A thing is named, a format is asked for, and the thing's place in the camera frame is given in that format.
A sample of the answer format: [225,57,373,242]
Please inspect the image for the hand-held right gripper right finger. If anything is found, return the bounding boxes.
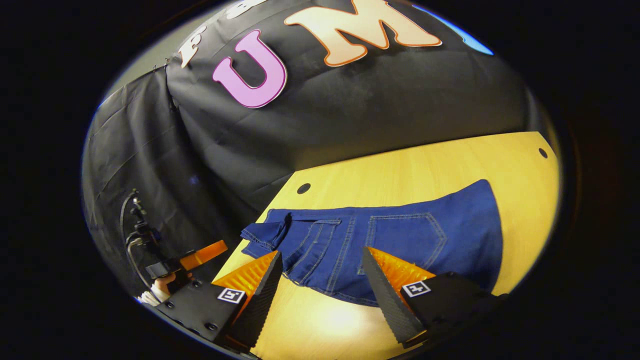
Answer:
[361,246,508,349]

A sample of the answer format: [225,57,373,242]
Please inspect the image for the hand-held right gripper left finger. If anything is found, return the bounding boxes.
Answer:
[155,250,284,351]

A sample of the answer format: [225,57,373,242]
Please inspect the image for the blue jeans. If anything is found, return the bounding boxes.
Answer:
[241,179,504,307]

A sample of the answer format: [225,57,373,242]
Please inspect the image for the black backdrop cloth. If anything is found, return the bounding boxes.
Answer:
[81,0,551,296]

